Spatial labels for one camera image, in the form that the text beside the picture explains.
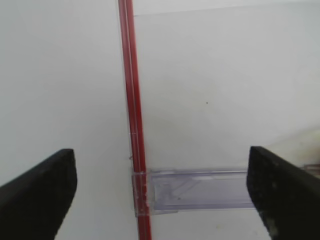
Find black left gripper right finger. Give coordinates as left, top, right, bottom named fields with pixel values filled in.
left=246, top=146, right=320, bottom=240

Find clear left pusher track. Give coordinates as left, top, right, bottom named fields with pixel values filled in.
left=131, top=168, right=254, bottom=217

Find left red rail strip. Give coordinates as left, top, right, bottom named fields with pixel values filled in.
left=118, top=0, right=152, bottom=240

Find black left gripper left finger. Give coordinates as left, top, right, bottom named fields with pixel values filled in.
left=0, top=148, right=77, bottom=240

